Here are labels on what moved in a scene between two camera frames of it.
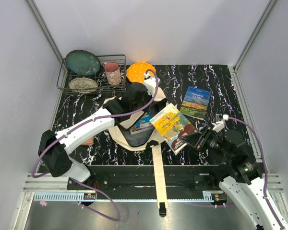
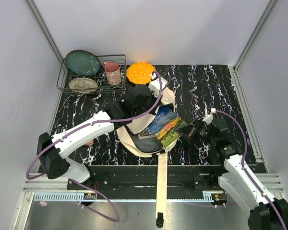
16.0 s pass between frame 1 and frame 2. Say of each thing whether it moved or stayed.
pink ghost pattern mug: stayed
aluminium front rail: stayed
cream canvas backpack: moved
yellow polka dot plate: stayed
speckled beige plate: stayed
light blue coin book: moved
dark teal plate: stayed
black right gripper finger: moved
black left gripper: stayed
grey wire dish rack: stayed
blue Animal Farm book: moved
